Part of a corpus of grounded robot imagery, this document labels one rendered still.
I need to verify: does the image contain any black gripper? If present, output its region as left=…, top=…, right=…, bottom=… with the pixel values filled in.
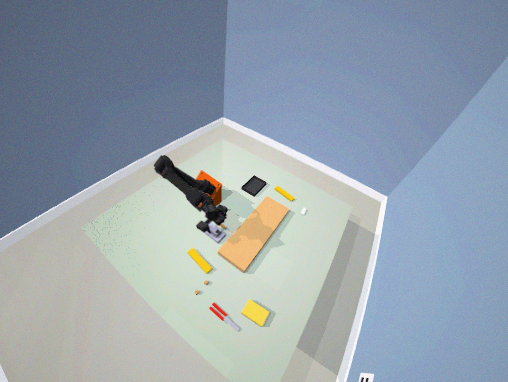
left=196, top=205, right=228, bottom=233

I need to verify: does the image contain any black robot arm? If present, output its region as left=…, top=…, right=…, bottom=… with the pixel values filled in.
left=154, top=155, right=227, bottom=226

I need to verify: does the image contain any yellow rectangular block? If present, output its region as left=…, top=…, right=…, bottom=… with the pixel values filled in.
left=241, top=300, right=269, bottom=327

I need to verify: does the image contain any yellow long bar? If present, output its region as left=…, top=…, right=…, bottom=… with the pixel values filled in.
left=274, top=186, right=295, bottom=202
left=188, top=249, right=212, bottom=273

